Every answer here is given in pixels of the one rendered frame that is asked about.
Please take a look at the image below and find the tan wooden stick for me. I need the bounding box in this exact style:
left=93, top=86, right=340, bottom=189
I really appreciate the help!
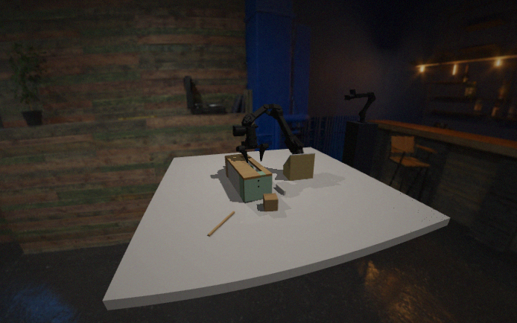
left=208, top=211, right=235, bottom=236

